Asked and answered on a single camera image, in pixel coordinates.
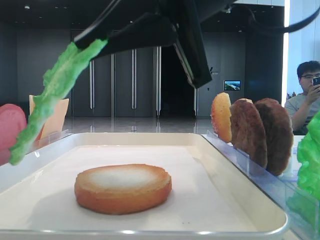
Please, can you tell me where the inner yellow cheese slice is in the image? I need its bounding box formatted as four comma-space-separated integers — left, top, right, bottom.
40, 98, 69, 140

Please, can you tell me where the white rectangular tray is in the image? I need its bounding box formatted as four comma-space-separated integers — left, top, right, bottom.
0, 133, 289, 240

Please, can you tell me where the clear right long rail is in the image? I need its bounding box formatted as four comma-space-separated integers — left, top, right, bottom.
203, 130, 320, 240

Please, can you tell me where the inner bun slice right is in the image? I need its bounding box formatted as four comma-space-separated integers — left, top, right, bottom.
210, 92, 232, 143

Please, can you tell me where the clear long rail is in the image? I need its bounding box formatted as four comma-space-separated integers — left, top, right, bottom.
203, 130, 320, 240
28, 129, 71, 153

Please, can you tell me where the green lettuce leaf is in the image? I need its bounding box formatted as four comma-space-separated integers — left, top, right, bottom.
287, 113, 320, 229
8, 39, 108, 166

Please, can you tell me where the inner brown meat patty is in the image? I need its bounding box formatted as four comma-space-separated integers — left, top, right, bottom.
230, 98, 268, 168

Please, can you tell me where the outer red tomato slice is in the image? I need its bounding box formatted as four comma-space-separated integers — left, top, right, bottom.
0, 103, 27, 166

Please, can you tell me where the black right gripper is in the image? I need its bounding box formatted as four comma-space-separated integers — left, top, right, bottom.
93, 0, 233, 89

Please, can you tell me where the brown meat patty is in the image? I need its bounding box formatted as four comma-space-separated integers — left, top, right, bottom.
254, 98, 294, 176
230, 98, 268, 168

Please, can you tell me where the wall mounted screen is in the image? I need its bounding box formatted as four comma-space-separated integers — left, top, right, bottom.
223, 80, 241, 91

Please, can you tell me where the outer brown meat patty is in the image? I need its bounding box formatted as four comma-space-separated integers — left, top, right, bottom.
254, 98, 294, 176

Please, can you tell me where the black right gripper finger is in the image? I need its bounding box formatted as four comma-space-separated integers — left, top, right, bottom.
73, 0, 120, 48

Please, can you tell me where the black cable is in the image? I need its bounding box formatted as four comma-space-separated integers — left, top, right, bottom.
234, 4, 320, 33

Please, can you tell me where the clear left long rail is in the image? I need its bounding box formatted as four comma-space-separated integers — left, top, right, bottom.
28, 129, 71, 153

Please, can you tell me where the seated man with phone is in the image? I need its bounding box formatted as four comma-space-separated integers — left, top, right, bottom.
285, 60, 320, 136

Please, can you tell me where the bread slice on tray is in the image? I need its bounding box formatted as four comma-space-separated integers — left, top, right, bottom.
74, 164, 172, 215

